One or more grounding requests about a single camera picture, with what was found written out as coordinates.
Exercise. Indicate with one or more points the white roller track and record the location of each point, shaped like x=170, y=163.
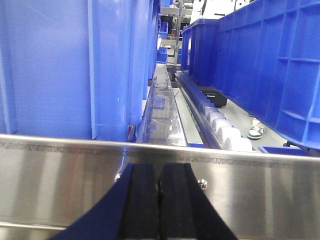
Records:
x=216, y=131

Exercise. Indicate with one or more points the stainless steel shelf beam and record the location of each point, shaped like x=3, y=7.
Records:
x=47, y=184

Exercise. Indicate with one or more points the blue crate right side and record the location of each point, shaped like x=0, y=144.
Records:
x=265, y=57

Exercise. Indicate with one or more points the white green sneaker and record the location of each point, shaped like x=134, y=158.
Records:
x=257, y=129

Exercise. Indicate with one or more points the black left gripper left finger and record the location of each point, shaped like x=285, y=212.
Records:
x=128, y=211

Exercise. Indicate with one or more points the steel shelf divider rail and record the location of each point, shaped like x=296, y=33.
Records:
x=161, y=123

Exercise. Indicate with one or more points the blue crate upper shelf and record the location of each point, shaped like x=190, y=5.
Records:
x=76, y=68

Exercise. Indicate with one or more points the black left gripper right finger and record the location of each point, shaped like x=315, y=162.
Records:
x=185, y=211

